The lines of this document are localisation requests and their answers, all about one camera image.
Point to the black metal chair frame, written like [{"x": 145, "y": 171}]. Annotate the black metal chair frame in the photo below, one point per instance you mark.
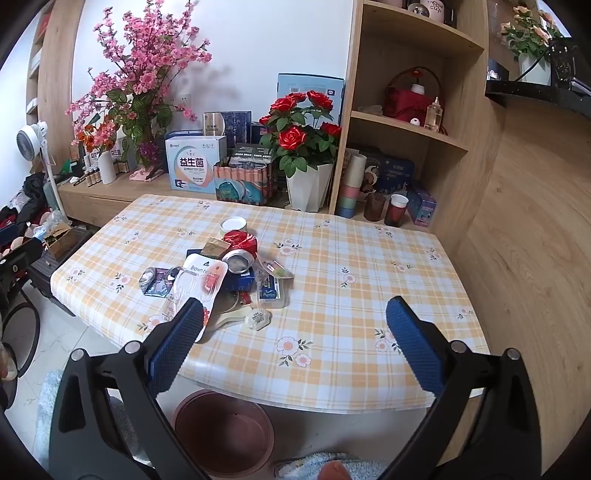
[{"x": 32, "y": 323}]

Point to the black clothing pile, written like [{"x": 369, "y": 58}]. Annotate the black clothing pile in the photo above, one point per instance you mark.
[{"x": 33, "y": 194}]

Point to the marbled pattern pack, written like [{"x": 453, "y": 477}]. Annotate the marbled pattern pack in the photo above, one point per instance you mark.
[{"x": 244, "y": 184}]

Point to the red crushed can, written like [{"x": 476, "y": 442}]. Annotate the red crushed can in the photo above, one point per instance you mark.
[{"x": 241, "y": 241}]

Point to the cardboard box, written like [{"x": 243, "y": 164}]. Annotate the cardboard box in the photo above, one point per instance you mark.
[{"x": 62, "y": 240}]

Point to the orange flowers in white vase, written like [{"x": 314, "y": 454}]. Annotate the orange flowers in white vase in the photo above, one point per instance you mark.
[{"x": 106, "y": 166}]

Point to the row of small brown bottles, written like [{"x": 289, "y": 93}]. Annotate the row of small brown bottles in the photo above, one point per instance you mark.
[{"x": 92, "y": 175}]

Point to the stack of pastel cups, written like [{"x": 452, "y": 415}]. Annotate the stack of pastel cups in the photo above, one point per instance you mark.
[{"x": 350, "y": 184}]

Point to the brown gold small box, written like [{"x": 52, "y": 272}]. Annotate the brown gold small box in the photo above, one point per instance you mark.
[{"x": 214, "y": 247}]

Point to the large light blue box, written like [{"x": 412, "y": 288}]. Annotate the large light blue box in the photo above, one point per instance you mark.
[{"x": 300, "y": 85}]

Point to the silver can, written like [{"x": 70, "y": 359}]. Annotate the silver can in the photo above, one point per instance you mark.
[{"x": 238, "y": 264}]

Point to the white wall socket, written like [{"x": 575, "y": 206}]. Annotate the white wall socket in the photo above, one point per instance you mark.
[{"x": 184, "y": 100}]

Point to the pink blossom artificial plant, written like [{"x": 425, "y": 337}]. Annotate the pink blossom artificial plant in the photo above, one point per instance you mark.
[{"x": 147, "y": 69}]

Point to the black stool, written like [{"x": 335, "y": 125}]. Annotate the black stool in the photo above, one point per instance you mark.
[{"x": 46, "y": 277}]

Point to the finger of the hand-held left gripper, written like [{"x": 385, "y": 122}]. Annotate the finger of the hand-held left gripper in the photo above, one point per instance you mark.
[{"x": 23, "y": 256}]

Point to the navy box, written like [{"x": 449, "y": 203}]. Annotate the navy box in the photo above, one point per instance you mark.
[{"x": 259, "y": 133}]

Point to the black countertop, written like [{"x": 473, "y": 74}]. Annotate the black countertop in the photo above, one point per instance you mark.
[{"x": 545, "y": 94}]

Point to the white standing fan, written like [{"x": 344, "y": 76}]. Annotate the white standing fan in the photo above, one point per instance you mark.
[{"x": 31, "y": 138}]

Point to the glass bottle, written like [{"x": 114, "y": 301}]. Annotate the glass bottle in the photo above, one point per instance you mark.
[{"x": 433, "y": 117}]

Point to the clear pack with silver disc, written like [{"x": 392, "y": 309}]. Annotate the clear pack with silver disc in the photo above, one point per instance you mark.
[{"x": 159, "y": 280}]

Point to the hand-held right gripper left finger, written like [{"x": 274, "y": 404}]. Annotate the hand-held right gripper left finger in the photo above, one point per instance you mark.
[{"x": 178, "y": 341}]

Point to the purple flower bunch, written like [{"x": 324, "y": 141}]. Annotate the purple flower bunch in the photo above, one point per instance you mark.
[{"x": 148, "y": 152}]

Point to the white mug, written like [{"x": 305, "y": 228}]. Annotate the white mug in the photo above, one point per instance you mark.
[{"x": 434, "y": 10}]

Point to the pink cloth item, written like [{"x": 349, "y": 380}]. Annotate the pink cloth item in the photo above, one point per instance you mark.
[{"x": 145, "y": 175}]

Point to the white round lid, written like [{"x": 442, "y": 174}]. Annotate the white round lid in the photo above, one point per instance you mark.
[{"x": 234, "y": 225}]

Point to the clear blister pack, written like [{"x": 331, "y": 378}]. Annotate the clear blister pack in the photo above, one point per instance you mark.
[{"x": 272, "y": 294}]

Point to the wooden wall shelf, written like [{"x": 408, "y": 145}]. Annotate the wooden wall shelf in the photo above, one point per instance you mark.
[{"x": 55, "y": 69}]

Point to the brown cup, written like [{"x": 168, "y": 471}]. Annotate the brown cup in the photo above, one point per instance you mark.
[{"x": 374, "y": 207}]

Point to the red rose plant white pot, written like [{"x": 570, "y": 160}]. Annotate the red rose plant white pot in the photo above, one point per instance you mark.
[{"x": 307, "y": 184}]

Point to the brown plastic bin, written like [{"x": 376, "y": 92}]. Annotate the brown plastic bin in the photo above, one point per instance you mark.
[{"x": 221, "y": 434}]

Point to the low wooden cabinet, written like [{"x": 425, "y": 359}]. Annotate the low wooden cabinet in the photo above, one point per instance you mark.
[{"x": 92, "y": 198}]

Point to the clear plastic wrapper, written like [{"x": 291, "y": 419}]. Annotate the clear plastic wrapper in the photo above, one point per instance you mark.
[{"x": 272, "y": 268}]

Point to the white box with blue print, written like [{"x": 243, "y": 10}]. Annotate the white box with blue print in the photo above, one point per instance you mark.
[{"x": 194, "y": 164}]

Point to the red paper cup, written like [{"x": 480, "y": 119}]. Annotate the red paper cup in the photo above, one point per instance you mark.
[{"x": 395, "y": 212}]

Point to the pink rose plant white pot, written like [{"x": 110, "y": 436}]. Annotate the pink rose plant white pot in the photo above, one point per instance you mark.
[{"x": 531, "y": 41}]

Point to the dark blue tin box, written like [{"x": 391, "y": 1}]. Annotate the dark blue tin box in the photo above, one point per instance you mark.
[{"x": 392, "y": 170}]

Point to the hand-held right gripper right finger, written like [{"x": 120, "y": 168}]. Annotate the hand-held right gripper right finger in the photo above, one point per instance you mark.
[{"x": 413, "y": 341}]

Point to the dark blue patterned box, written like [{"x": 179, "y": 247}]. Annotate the dark blue patterned box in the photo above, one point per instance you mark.
[{"x": 238, "y": 127}]

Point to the white blister card red item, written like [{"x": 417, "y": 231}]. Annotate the white blister card red item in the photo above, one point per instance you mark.
[{"x": 203, "y": 281}]

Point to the small purple box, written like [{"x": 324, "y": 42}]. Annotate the small purple box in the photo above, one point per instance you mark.
[{"x": 422, "y": 205}]

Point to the plaid floral tablecloth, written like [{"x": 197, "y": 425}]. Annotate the plaid floral tablecloth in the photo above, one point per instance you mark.
[{"x": 346, "y": 240}]

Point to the black flat box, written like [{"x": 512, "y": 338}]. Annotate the black flat box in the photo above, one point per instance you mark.
[{"x": 251, "y": 154}]

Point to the wooden shelf unit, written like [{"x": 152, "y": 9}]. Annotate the wooden shelf unit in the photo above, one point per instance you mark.
[{"x": 475, "y": 138}]

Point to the gold white box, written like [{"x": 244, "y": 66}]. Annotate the gold white box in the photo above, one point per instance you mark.
[{"x": 213, "y": 123}]

